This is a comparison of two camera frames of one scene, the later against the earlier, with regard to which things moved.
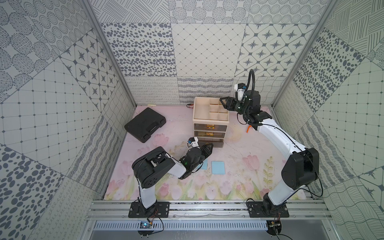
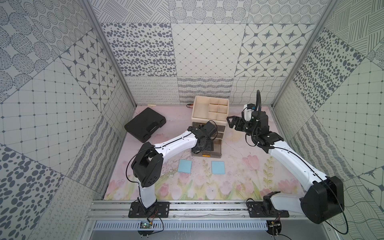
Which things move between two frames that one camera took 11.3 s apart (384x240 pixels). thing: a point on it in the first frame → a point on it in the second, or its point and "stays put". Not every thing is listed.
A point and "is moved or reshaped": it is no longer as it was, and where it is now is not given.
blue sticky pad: (218, 167) stays put
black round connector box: (274, 227) stays put
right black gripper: (228, 100) → (235, 118)
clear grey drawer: (216, 144) is moved or reshaped
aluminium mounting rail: (299, 210) stays put
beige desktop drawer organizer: (210, 120) stays put
